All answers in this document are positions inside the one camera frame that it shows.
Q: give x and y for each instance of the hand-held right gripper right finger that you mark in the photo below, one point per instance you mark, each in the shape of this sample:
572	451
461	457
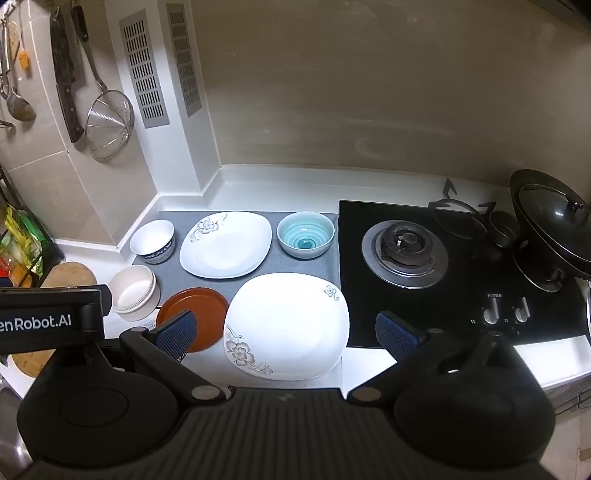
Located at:
396	334

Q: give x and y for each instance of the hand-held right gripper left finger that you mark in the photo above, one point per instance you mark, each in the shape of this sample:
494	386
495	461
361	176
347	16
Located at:
178	333

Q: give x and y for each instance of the large white floral plate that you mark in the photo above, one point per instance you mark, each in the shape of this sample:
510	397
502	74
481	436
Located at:
291	323

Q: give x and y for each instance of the cream bowl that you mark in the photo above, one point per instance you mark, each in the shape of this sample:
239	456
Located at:
147	314
131	286

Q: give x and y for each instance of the brown round plate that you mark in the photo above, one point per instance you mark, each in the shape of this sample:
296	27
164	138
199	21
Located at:
205	309

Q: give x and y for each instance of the wooden cutting board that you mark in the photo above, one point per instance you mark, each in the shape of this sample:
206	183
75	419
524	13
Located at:
69	276

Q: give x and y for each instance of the colourful snack packets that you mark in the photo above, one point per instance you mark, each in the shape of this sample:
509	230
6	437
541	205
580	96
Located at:
21	240

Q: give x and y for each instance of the round gas burner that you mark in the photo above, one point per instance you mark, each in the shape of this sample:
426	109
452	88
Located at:
404	251

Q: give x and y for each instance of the black glass gas stove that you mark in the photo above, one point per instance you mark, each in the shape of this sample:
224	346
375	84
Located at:
461	277

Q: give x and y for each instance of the silver stove knob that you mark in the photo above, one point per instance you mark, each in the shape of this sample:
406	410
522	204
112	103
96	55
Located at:
522	311
491	313

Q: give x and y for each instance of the white bowl blue pattern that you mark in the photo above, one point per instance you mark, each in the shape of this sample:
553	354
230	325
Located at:
152	237

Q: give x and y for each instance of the grey counter mat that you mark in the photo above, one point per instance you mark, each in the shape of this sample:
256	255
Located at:
318	270

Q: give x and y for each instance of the teal striped bowl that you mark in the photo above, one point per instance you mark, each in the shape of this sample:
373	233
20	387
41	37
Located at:
305	234

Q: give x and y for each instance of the black pan support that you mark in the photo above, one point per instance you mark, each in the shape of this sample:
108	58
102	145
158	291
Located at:
455	207

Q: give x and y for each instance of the small black pot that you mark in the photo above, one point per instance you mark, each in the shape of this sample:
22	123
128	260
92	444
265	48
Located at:
503	230

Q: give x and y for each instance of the black wok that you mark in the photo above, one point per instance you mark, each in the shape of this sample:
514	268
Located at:
554	244

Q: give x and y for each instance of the glass wok lid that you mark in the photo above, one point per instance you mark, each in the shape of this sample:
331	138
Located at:
549	203

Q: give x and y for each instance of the metal ladle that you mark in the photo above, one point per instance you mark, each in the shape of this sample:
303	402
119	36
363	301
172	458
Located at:
21	106

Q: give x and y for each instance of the dark kitchen cleaver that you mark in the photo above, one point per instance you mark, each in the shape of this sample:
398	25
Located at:
64	83

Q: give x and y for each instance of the grey wall vent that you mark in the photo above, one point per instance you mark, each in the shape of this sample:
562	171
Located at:
144	69

